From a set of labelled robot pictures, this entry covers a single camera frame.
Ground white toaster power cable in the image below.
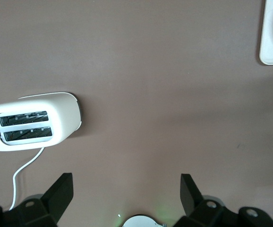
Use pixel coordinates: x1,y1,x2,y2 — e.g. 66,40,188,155
8,146,45,211

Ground cream two-slot toaster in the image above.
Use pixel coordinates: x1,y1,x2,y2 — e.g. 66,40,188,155
0,92,83,152

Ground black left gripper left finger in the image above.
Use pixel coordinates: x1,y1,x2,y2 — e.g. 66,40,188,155
2,173,74,227

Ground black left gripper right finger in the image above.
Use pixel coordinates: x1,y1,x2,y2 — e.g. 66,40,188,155
176,173,239,227

